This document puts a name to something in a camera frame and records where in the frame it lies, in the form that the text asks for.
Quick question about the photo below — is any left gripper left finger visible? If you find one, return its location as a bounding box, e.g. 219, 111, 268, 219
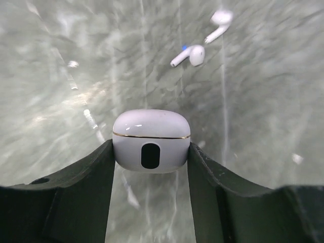
1, 141, 115, 242

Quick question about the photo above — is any white square charging case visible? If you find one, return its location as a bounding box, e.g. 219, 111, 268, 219
112, 109, 191, 174

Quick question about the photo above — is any white stem earbud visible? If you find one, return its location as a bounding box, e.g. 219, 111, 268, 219
204, 10, 233, 44
170, 45, 205, 67

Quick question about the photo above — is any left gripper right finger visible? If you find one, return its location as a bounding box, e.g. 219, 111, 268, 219
187, 144, 323, 243

